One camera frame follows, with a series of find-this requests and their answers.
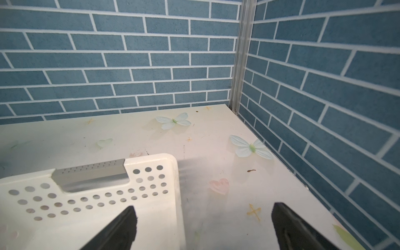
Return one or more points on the white plastic basket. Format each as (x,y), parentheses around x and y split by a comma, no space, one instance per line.
(64,209)

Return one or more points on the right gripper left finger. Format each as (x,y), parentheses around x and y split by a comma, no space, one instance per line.
(118,234)

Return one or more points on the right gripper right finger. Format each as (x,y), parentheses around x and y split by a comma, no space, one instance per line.
(294,233)

